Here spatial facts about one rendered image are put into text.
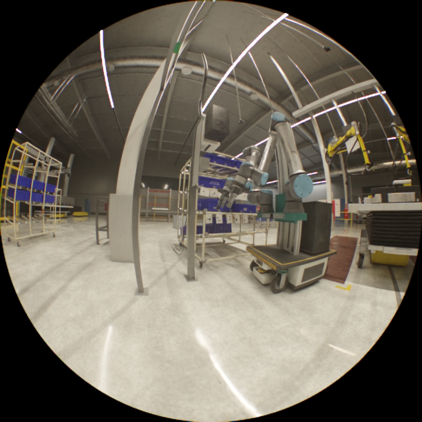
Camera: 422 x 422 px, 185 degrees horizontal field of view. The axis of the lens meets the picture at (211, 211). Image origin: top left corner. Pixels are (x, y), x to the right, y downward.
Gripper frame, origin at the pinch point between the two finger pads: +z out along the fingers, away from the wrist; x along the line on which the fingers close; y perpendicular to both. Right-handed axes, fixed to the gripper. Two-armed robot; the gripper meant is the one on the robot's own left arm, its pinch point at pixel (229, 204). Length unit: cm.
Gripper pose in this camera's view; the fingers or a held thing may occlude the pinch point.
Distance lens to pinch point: 95.2
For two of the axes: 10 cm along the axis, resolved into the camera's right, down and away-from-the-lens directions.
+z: -4.3, 9.0, 1.1
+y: -9.0, -4.3, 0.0
